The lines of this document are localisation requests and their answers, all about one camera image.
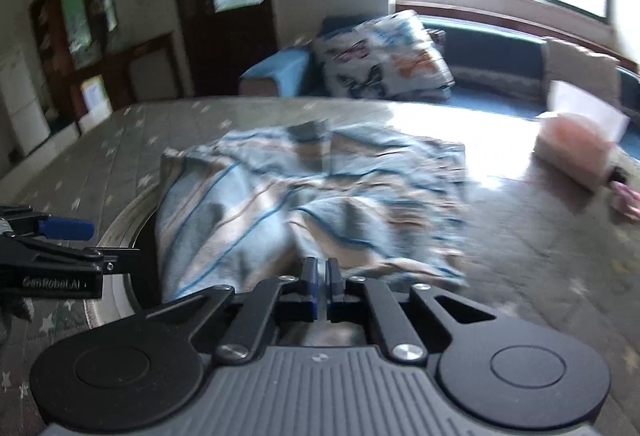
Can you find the blue striped knit garment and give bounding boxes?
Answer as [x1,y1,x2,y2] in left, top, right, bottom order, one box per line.
[155,121,465,301]

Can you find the round black induction cooktop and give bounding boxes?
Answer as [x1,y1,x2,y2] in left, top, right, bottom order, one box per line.
[84,185,162,329]

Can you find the white refrigerator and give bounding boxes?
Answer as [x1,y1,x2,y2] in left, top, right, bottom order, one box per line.
[1,47,50,156]

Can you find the dark wooden cabinet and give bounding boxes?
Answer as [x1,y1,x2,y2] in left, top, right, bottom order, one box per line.
[29,0,186,128]

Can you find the butterfly print pillow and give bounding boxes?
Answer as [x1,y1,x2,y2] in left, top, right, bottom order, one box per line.
[312,10,454,101]

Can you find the blue bench sofa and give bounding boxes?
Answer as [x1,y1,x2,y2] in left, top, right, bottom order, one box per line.
[238,14,640,147]

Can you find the pink tissue box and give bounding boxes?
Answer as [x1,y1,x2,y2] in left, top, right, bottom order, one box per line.
[534,81,629,192]

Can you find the pink hair clip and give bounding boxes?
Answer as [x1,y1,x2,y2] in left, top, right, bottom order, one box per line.
[608,166,640,220]

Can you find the beige cushion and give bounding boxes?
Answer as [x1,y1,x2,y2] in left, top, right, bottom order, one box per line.
[541,37,622,108]

